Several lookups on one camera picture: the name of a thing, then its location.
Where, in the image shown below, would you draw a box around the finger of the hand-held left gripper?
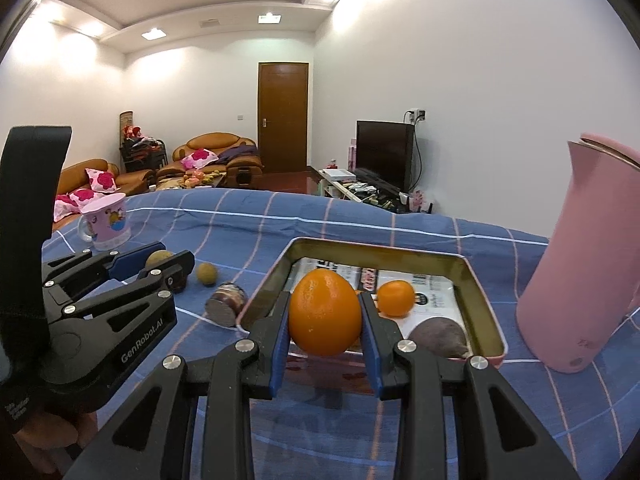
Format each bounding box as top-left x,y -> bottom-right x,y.
62,250 -> 195,329
42,242 -> 166,302

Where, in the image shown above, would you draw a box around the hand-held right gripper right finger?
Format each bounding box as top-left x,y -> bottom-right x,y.
357,292 -> 581,480

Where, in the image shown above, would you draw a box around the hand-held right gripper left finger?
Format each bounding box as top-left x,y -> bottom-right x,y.
62,290 -> 292,480

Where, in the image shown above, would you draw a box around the small orange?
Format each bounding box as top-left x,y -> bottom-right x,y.
376,280 -> 416,317

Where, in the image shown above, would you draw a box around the large orange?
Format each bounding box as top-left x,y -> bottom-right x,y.
288,268 -> 362,357

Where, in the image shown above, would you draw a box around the round purple fruit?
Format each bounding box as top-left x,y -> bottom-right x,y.
409,319 -> 471,359

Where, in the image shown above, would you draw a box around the pink metal tin box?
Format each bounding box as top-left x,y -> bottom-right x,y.
236,237 -> 508,368

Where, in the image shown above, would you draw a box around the person's left hand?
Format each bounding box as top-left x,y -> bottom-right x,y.
12,407 -> 98,476

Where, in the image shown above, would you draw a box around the pink cartoon mug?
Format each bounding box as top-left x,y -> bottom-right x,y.
76,192 -> 133,252

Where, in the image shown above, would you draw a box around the pink flowered pillow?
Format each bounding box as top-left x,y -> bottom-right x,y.
54,189 -> 98,222
181,149 -> 218,171
86,169 -> 118,193

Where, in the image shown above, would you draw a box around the printed paper sheets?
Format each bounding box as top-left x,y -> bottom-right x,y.
292,257 -> 463,346

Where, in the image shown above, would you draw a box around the blue plaid blanket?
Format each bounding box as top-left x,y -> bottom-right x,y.
40,187 -> 640,480

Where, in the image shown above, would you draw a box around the dark coffee table with food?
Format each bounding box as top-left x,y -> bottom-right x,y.
150,170 -> 226,192

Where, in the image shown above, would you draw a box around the brown leather sofa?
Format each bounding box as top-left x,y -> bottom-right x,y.
52,159 -> 156,233

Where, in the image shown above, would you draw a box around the stacked chairs with clothes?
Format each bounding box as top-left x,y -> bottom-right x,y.
120,135 -> 168,173

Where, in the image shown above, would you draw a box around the purple cloth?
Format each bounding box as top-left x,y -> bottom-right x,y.
217,146 -> 258,162

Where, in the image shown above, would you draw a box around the brown leather armchair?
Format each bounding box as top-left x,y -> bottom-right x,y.
172,132 -> 263,188

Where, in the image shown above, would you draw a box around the white television stand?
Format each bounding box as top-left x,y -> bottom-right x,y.
317,167 -> 401,211

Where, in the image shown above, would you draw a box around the brown wooden door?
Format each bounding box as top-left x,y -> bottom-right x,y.
258,62 -> 309,173

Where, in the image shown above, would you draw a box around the black television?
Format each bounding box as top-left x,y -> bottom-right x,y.
355,120 -> 416,193

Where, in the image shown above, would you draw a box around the pink electric kettle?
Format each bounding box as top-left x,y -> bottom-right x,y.
516,132 -> 640,374

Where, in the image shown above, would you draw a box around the black power cable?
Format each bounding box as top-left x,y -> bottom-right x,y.
410,120 -> 425,193

